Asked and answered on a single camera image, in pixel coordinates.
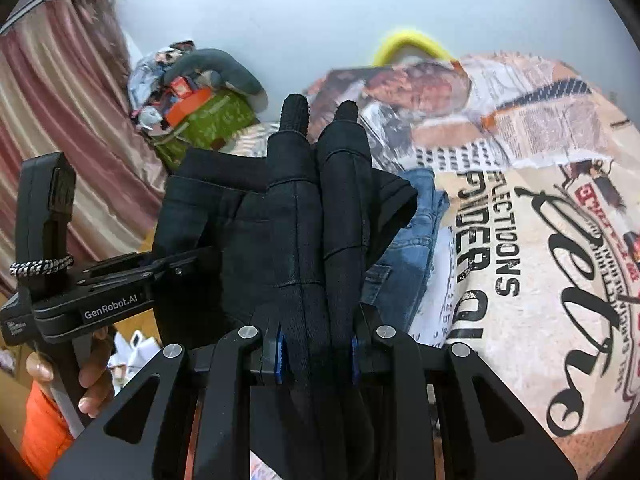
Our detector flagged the printed blanket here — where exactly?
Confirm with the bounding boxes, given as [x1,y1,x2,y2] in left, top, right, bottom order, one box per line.
[220,52,640,480]

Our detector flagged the grey plush toy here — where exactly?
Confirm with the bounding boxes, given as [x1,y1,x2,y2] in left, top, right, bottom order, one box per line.
[172,47,268,98]

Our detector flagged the person's left forearm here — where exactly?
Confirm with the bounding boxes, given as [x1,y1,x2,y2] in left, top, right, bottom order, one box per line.
[20,380,76,480]

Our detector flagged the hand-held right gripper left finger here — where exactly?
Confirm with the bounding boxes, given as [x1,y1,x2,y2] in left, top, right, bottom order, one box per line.
[50,305,288,480]

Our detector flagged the orange box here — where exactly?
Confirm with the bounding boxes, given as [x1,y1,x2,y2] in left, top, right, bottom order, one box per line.
[164,76,213,126]

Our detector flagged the yellow pillow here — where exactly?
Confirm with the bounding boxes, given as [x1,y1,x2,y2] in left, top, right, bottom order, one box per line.
[372,24,457,68]

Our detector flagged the black pants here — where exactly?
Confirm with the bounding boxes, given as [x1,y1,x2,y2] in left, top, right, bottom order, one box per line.
[150,92,421,480]

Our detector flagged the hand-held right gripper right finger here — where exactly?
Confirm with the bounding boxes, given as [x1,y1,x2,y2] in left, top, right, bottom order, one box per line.
[350,305,591,480]

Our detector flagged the pile of white clothes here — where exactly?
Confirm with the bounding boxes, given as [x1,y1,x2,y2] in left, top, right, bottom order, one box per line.
[107,327,166,396]

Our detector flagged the person's left hand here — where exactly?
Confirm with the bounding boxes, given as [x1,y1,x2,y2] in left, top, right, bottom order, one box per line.
[25,327,117,428]

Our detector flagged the braided cord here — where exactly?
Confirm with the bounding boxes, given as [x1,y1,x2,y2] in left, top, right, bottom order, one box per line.
[10,254,75,277]

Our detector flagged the pink striped curtain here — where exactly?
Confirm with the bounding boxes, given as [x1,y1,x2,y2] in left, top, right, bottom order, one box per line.
[0,0,171,301]

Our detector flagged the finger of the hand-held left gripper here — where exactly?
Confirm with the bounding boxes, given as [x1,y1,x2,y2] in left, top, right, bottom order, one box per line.
[142,246,221,282]

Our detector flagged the patterned cloth bundle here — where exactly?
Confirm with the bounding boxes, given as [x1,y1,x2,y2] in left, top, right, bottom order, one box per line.
[127,40,196,131]

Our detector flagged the folded blue jeans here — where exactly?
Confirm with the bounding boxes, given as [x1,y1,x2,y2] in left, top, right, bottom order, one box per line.
[360,167,451,333]

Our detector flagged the green bag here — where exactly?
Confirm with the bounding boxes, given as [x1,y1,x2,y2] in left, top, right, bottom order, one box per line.
[152,90,261,173]

